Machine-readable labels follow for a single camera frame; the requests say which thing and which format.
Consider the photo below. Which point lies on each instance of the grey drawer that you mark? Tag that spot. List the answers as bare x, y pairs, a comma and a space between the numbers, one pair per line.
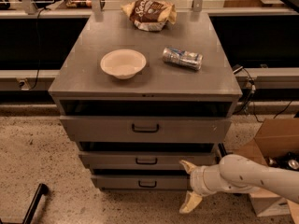
156, 182
120, 160
145, 129

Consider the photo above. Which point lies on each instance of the cardboard box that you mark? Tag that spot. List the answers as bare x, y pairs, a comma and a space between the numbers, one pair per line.
275, 143

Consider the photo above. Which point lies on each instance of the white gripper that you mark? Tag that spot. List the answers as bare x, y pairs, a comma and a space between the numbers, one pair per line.
197, 178

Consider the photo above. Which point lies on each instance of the crushed silver can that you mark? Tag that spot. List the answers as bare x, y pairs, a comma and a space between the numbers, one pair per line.
183, 58

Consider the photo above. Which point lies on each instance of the black bar on floor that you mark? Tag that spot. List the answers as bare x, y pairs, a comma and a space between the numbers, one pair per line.
42, 190

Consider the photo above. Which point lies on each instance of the grey top drawer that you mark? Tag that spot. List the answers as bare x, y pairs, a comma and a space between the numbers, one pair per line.
145, 129

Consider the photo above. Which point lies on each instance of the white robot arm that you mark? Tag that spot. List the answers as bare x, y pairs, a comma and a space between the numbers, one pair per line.
237, 174

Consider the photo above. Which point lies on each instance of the brown chip bag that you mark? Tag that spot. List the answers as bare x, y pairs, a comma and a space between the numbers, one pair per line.
150, 16

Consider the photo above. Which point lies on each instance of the grey drawer cabinet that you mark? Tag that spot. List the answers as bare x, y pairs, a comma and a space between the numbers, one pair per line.
160, 89

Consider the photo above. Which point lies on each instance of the can inside box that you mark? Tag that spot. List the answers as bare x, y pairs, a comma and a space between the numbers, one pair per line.
294, 164

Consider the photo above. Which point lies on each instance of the grey bottom drawer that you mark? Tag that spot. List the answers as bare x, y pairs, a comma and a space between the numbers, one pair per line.
156, 182

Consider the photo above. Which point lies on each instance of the white paper bowl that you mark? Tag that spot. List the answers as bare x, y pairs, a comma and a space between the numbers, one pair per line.
123, 63

